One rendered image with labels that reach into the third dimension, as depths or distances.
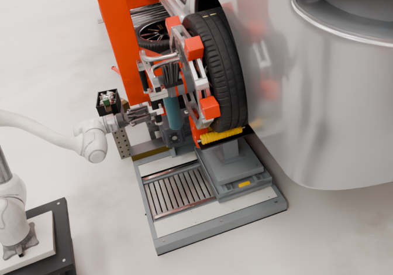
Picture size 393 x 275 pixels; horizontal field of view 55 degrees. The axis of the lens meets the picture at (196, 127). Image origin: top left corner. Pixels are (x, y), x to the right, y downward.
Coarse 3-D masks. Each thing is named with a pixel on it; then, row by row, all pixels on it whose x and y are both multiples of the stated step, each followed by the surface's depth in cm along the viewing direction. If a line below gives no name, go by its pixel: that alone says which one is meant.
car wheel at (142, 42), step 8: (168, 16) 380; (144, 24) 372; (152, 24) 373; (160, 24) 376; (136, 32) 359; (144, 32) 368; (152, 32) 376; (160, 32) 362; (144, 40) 341; (152, 40) 339; (160, 40) 336; (168, 40) 333; (144, 48) 337; (152, 48) 333; (160, 48) 332; (168, 48) 332
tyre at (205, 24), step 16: (192, 16) 188; (208, 16) 185; (224, 16) 184; (192, 32) 189; (208, 32) 178; (224, 32) 178; (208, 48) 174; (224, 48) 175; (208, 64) 177; (224, 64) 174; (240, 64) 176; (224, 80) 175; (240, 80) 177; (224, 96) 178; (240, 96) 180; (224, 112) 183; (240, 112) 187; (224, 128) 196
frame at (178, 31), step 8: (176, 32) 190; (184, 32) 189; (192, 64) 178; (200, 64) 179; (192, 72) 178; (200, 72) 180; (200, 80) 177; (200, 88) 178; (208, 88) 180; (184, 96) 227; (192, 96) 227; (200, 96) 181; (208, 96) 182; (192, 104) 227; (192, 112) 220; (200, 112) 188; (200, 120) 193; (208, 120) 190; (200, 128) 207
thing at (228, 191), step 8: (248, 144) 260; (200, 152) 263; (200, 160) 255; (208, 168) 249; (264, 168) 239; (208, 176) 240; (256, 176) 233; (264, 176) 236; (216, 184) 237; (224, 184) 233; (232, 184) 235; (240, 184) 229; (248, 184) 230; (256, 184) 232; (264, 184) 234; (216, 192) 228; (224, 192) 227; (232, 192) 229; (240, 192) 232; (248, 192) 234; (224, 200) 231
